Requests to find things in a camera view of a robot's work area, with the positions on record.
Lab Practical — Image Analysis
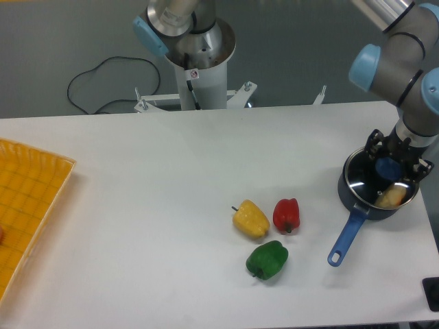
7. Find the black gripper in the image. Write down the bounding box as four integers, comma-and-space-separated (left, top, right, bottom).
364, 129, 433, 184

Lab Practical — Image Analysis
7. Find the glass lid blue knob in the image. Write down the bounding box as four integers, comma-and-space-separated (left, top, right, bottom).
344, 146, 420, 208

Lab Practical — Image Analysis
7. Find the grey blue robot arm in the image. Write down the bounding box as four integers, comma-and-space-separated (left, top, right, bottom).
132, 1, 438, 182

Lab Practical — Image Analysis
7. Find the beige toy bread piece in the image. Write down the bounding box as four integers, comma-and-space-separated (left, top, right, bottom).
374, 183, 407, 209

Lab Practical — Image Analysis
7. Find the dark blue saucepan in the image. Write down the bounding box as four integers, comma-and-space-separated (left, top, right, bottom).
327, 146, 420, 267

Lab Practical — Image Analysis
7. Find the red bell pepper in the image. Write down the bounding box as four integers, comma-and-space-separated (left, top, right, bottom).
272, 198, 300, 234

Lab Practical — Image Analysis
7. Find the black device at table edge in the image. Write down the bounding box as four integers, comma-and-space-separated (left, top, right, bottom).
422, 277, 439, 312

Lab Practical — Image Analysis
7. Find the yellow bell pepper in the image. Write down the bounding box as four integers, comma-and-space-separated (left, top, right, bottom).
232, 199, 270, 239

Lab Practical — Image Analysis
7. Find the green bell pepper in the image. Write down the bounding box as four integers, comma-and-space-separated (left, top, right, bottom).
246, 241, 289, 280

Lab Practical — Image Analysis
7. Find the yellow woven basket tray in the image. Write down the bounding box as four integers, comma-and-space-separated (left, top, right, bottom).
1, 138, 76, 300

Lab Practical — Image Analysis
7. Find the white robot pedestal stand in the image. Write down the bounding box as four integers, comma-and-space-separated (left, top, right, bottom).
133, 19, 329, 113

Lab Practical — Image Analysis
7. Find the black cable on floor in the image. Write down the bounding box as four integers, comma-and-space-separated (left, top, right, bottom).
67, 56, 161, 115

